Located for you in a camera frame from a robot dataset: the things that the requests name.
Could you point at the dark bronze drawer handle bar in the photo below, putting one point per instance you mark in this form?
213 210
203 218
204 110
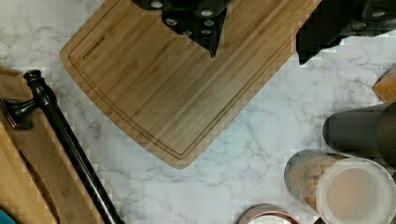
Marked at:
19 113

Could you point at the dark grey cylindrical canister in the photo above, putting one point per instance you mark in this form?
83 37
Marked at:
368 132

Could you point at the wooden drawer front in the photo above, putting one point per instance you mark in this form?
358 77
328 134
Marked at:
64 192

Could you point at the clear jar with white lid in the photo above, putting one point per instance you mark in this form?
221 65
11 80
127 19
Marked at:
343 190

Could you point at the bamboo cutting board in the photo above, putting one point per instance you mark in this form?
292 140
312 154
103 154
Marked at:
167 92

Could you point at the copper rimmed round container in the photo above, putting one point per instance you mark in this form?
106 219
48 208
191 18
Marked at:
267 214

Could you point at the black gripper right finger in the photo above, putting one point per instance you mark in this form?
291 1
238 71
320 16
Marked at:
334 20

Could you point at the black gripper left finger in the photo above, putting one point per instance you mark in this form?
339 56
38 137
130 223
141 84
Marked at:
200 20

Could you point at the blue plate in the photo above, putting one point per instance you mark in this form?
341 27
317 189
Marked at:
5 218

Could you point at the small wooden object corner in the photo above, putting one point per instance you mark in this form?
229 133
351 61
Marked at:
385 87

